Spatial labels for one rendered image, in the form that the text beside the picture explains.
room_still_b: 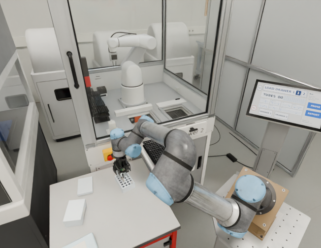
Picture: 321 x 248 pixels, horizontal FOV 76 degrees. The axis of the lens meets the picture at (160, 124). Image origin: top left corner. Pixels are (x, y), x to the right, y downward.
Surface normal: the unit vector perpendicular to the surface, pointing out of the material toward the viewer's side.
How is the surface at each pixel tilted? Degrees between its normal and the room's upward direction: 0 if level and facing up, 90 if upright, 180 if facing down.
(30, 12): 90
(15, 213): 90
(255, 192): 33
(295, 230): 0
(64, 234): 0
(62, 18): 90
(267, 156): 90
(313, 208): 0
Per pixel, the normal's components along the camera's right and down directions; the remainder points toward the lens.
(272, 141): -0.48, 0.47
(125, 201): 0.00, -0.85
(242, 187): -0.39, -0.51
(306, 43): -0.91, 0.22
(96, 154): 0.42, 0.48
